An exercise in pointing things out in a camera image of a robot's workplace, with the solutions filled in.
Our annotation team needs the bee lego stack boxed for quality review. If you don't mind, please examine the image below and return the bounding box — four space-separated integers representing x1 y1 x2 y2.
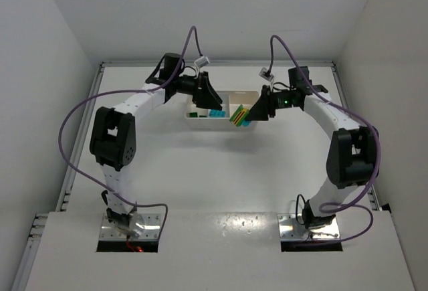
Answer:
229 104 251 127

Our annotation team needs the light blue long lego brick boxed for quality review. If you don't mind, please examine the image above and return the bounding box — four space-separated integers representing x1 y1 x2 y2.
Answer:
209 110 226 118

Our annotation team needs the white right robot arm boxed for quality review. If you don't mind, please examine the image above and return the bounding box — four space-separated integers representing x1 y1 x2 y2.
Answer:
245 66 377 229

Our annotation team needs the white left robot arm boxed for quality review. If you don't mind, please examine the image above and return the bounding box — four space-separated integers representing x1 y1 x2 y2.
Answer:
90 53 223 234

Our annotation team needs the white divided container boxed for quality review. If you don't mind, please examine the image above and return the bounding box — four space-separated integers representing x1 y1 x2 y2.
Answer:
185 91 259 132

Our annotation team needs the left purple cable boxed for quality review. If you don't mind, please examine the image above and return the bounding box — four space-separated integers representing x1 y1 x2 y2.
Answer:
58 25 205 235

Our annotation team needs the purple cable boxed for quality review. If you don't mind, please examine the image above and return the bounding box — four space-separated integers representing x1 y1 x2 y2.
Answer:
58 25 205 235
263 35 382 244

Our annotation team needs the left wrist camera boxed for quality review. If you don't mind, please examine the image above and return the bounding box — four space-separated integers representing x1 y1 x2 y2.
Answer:
194 56 210 69

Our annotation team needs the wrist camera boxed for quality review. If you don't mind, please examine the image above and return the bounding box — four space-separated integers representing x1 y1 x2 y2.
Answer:
259 67 274 82
194 56 210 69

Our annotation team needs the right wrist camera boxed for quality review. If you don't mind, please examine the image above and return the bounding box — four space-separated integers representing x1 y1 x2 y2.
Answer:
259 67 274 82

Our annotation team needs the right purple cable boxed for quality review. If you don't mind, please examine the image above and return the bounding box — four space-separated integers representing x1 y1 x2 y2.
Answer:
263 35 382 244

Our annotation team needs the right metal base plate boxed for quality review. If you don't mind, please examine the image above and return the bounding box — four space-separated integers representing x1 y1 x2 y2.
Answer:
278 213 340 242

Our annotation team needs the metal base plate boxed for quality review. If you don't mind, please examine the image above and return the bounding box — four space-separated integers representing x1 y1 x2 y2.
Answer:
99 213 161 241
278 213 340 242

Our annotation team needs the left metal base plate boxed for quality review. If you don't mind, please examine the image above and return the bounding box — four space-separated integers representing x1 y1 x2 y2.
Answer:
99 213 161 241

